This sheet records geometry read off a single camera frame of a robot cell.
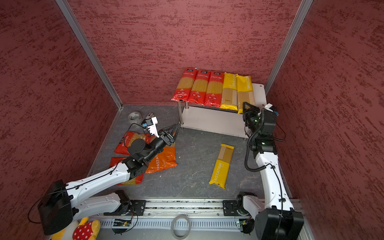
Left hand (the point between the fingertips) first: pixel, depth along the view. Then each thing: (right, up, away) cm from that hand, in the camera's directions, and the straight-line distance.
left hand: (180, 128), depth 68 cm
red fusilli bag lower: (-24, -29, +12) cm, 39 cm away
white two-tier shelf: (+23, +4, +36) cm, 43 cm away
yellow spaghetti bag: (+21, -28, +16) cm, 38 cm away
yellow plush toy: (-42, -44, -4) cm, 61 cm away
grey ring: (-4, -48, +3) cm, 48 cm away
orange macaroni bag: (-10, -20, +20) cm, 30 cm away
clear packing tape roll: (-40, +6, +45) cm, 61 cm away
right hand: (+29, +12, +3) cm, 31 cm away
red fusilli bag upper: (-37, -8, +30) cm, 48 cm away
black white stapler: (-27, +6, +42) cm, 51 cm away
